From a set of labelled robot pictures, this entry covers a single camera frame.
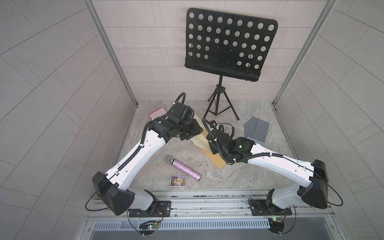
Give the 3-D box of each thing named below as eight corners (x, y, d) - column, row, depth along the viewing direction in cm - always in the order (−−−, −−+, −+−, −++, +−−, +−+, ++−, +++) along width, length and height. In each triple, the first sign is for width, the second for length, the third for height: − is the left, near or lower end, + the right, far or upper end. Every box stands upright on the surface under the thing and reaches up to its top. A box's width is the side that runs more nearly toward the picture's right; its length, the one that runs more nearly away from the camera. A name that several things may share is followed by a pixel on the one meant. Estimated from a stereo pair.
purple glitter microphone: (165, 163, 88) (164, 160, 84) (170, 157, 90) (168, 154, 87) (197, 183, 81) (197, 180, 77) (201, 176, 83) (201, 173, 80)
